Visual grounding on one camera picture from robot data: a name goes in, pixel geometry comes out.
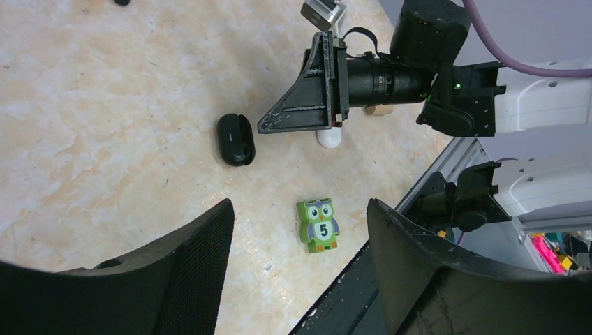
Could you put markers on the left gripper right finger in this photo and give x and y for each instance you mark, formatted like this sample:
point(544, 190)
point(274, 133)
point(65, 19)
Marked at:
point(428, 285)

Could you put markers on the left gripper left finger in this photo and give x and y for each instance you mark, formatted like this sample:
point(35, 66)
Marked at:
point(172, 285)

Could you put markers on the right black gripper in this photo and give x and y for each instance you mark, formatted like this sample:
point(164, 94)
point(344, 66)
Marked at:
point(309, 102)

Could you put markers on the white earbud charging case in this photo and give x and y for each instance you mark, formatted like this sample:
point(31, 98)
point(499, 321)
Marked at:
point(329, 138)

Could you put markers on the black earbud charging case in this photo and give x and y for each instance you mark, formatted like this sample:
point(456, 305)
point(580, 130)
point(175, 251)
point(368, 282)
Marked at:
point(235, 140)

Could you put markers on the black earbud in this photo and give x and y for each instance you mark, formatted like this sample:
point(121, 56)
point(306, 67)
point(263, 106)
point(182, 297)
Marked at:
point(122, 2)

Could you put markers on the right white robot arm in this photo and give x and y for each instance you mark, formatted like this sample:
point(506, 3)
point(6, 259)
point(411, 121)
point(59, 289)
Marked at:
point(442, 56)

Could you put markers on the wooden cylinder block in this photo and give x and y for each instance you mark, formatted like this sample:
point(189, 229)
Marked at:
point(379, 110)

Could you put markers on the green owl number block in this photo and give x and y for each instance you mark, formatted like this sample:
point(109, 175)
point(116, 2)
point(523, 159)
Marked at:
point(318, 227)

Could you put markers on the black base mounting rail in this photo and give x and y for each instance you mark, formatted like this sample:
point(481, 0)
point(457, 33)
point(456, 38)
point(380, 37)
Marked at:
point(351, 304)

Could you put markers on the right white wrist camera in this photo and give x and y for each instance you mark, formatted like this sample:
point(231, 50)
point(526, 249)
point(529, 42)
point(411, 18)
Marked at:
point(325, 15)

